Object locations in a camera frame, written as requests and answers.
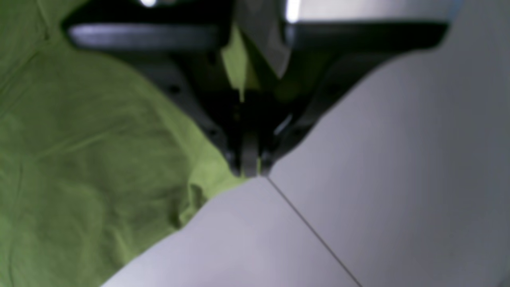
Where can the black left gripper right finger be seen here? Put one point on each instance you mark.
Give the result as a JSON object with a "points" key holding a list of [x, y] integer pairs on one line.
{"points": [[327, 60]]}

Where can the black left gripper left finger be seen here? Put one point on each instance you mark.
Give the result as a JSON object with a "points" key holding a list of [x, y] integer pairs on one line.
{"points": [[176, 45]]}

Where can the green T-shirt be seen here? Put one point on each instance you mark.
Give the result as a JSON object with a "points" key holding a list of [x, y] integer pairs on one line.
{"points": [[97, 166]]}

